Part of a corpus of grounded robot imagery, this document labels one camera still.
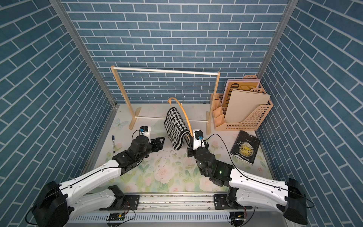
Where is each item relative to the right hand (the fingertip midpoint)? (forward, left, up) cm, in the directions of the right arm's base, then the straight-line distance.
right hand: (192, 136), depth 71 cm
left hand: (+2, +16, -10) cm, 19 cm away
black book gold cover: (+10, -36, -25) cm, 45 cm away
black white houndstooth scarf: (+7, +10, -4) cm, 13 cm away
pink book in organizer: (+45, -35, +1) cm, 57 cm away
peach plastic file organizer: (+56, -40, 0) cm, 69 cm away
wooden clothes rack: (+31, +47, -23) cm, 61 cm away
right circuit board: (-29, -25, -27) cm, 47 cm away
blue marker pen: (+10, +57, -25) cm, 63 cm away
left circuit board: (-34, +37, -28) cm, 58 cm away
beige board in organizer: (+31, -31, -5) cm, 44 cm away
